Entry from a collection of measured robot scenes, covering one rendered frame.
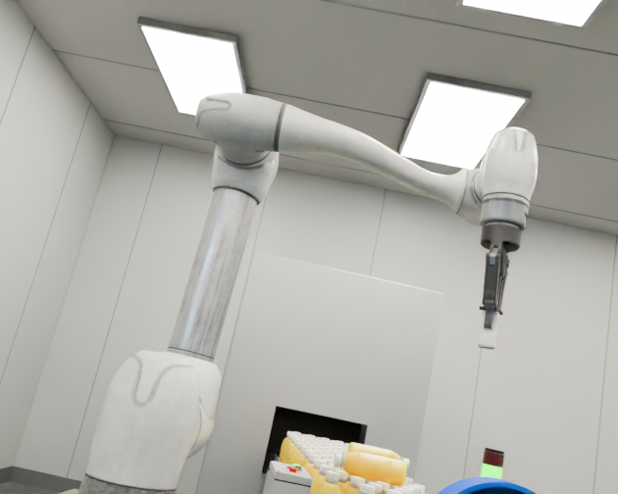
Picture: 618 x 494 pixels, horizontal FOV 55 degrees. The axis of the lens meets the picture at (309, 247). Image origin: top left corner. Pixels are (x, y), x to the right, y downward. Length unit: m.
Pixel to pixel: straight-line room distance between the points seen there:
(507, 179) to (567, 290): 5.06
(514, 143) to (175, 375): 0.78
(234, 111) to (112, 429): 0.63
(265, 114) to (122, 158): 5.19
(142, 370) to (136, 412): 0.07
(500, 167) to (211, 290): 0.64
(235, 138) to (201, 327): 0.39
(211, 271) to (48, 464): 4.95
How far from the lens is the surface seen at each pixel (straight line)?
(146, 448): 1.05
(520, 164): 1.24
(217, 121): 1.24
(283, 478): 1.66
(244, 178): 1.33
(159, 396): 1.05
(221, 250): 1.30
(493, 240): 1.20
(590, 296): 6.34
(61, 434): 6.07
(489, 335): 1.18
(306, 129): 1.22
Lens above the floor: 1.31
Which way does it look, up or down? 13 degrees up
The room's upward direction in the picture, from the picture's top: 12 degrees clockwise
